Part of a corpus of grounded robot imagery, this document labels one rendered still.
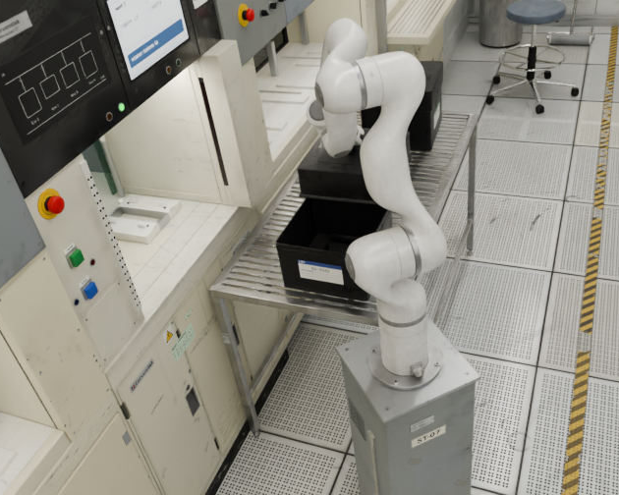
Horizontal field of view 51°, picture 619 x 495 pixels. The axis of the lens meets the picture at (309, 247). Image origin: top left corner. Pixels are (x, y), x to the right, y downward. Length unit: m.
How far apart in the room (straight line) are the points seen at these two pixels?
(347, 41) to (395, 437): 0.96
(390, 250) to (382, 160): 0.20
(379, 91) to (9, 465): 1.18
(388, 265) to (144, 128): 1.10
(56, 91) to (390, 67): 0.70
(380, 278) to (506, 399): 1.32
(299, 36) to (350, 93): 2.20
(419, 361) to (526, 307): 1.40
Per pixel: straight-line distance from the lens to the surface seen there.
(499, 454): 2.51
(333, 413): 2.62
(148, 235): 2.14
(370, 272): 1.43
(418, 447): 1.80
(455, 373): 1.72
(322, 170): 1.96
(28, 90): 1.46
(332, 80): 1.32
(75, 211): 1.58
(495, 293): 3.08
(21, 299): 1.50
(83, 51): 1.58
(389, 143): 1.36
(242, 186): 2.15
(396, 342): 1.61
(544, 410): 2.65
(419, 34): 3.52
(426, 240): 1.45
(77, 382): 1.69
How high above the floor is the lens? 2.06
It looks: 37 degrees down
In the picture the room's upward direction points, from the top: 9 degrees counter-clockwise
